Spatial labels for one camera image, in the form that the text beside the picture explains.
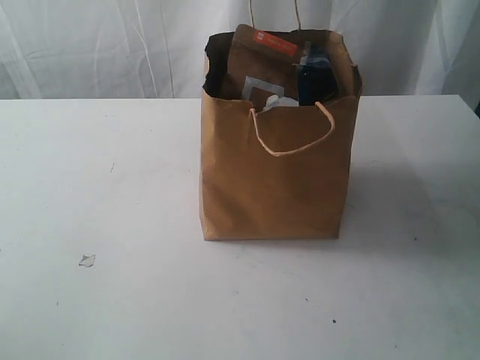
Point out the white paper bits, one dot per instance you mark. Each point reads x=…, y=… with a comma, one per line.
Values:
x=271, y=102

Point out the brown snack pouch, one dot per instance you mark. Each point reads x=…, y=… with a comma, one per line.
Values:
x=260, y=64

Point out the long spaghetti packet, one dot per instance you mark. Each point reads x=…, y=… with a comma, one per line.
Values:
x=315, y=77

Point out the white blue milk carton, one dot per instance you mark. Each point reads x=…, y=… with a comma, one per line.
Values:
x=287, y=102

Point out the brown paper bag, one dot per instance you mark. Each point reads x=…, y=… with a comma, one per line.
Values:
x=281, y=173

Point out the small torn paper scrap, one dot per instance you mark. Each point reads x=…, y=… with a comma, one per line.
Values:
x=87, y=261

